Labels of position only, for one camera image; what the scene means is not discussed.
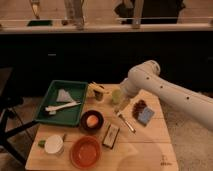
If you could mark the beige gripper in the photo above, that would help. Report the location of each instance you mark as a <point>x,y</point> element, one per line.
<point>121,106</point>

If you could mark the yellow banana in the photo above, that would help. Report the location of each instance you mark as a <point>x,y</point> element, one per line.
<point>96,87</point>

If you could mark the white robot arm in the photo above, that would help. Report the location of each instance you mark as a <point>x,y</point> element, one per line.
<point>145,76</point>

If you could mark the dark bowl with orange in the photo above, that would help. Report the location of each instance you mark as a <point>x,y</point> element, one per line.
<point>91,121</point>

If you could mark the red bowl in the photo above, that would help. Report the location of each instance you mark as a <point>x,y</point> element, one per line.
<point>85,152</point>

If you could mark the green plastic cup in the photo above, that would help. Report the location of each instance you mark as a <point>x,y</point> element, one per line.
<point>116,96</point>

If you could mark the brown grape bunch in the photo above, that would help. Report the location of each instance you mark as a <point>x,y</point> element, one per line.
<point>138,108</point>

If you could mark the small dark can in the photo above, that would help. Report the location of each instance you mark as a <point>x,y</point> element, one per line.
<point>98,95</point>

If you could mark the blue sponge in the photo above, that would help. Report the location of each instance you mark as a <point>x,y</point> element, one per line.
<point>145,116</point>

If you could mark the black white small box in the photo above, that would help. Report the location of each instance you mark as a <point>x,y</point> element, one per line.
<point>110,136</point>

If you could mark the grey folded cloth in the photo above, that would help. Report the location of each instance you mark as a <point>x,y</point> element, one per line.
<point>64,96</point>

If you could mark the green plastic tray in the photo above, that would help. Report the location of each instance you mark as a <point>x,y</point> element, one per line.
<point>68,116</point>

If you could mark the white spatula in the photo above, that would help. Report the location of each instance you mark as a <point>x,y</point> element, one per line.
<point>55,108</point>

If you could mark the white cup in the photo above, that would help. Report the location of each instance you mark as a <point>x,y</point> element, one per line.
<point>54,145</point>

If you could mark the green lime piece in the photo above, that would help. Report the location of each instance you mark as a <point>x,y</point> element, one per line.
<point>41,143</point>

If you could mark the black chair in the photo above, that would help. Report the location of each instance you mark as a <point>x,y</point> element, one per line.
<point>7,111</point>

